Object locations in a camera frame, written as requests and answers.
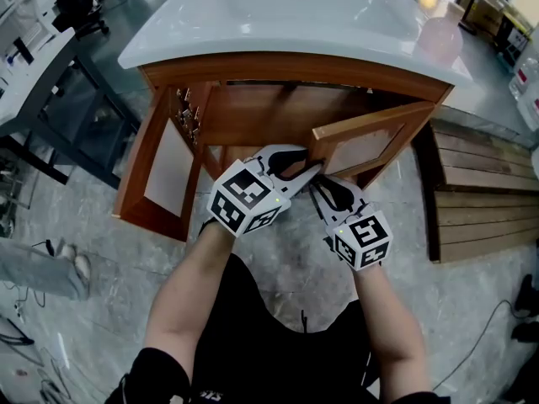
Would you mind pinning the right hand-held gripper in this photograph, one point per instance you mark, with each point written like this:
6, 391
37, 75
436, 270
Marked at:
364, 242

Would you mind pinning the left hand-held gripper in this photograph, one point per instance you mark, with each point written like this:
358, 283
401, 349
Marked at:
242, 200

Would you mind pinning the wooden cabinet door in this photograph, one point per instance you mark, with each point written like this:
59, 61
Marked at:
366, 141
139, 208

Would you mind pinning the person's left forearm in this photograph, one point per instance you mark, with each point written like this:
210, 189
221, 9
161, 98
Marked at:
185, 301

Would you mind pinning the person's right forearm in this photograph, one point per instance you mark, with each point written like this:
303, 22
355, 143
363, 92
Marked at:
391, 326

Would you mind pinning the wooden vanity cabinet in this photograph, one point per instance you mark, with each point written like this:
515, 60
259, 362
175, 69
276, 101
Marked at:
295, 67

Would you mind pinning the dark grey sink table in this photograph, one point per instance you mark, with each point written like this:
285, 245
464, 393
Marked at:
92, 116

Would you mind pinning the wooden slatted steps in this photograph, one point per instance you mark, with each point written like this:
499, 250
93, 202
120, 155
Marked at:
484, 208

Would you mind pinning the white ceramic sink basin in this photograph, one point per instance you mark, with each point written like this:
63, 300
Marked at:
273, 23

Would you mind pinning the person's black clothing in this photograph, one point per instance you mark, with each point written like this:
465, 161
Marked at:
269, 352

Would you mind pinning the pink translucent bottle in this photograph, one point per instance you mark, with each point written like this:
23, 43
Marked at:
438, 36

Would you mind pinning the clear water jug red label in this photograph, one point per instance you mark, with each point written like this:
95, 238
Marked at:
530, 114
526, 78

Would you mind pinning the cardboard box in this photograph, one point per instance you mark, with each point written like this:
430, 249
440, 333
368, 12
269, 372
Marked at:
488, 13

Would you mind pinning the yellow topped stool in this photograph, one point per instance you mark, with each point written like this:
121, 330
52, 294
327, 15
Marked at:
516, 36

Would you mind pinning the black swivel chair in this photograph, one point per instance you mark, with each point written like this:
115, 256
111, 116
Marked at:
76, 11

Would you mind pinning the white sink top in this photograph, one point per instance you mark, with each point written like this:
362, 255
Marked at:
29, 86

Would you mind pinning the black faucet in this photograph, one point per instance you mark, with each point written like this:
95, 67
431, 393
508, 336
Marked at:
23, 51

